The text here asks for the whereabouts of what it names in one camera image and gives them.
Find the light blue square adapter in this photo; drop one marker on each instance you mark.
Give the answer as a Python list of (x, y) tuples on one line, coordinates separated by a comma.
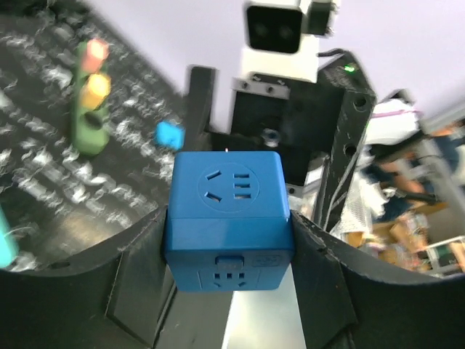
[(169, 135)]

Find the orange plug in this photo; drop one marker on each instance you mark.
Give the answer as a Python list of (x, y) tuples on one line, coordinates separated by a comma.
[(95, 90)]

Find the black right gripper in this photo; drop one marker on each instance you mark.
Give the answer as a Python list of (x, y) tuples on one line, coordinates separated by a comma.
[(322, 120)]

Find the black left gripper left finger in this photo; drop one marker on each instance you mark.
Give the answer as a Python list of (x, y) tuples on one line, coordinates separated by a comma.
[(107, 296)]

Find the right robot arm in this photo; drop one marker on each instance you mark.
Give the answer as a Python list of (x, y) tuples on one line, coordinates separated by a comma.
[(391, 123)]

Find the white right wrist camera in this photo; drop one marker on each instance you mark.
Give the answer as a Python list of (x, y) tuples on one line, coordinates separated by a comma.
[(282, 42)]

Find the pink plug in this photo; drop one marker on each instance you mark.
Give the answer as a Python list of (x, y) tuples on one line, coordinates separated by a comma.
[(95, 54)]

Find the blue cube socket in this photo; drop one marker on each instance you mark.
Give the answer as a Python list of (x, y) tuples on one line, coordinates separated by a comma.
[(228, 223)]

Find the teal triangular power strip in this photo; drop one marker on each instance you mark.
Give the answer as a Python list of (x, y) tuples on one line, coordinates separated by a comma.
[(8, 246)]

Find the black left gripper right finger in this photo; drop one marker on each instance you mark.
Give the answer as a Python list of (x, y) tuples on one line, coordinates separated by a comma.
[(349, 299)]

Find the green round-hole power strip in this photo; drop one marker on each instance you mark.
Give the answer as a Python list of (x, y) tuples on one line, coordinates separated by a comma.
[(88, 133)]

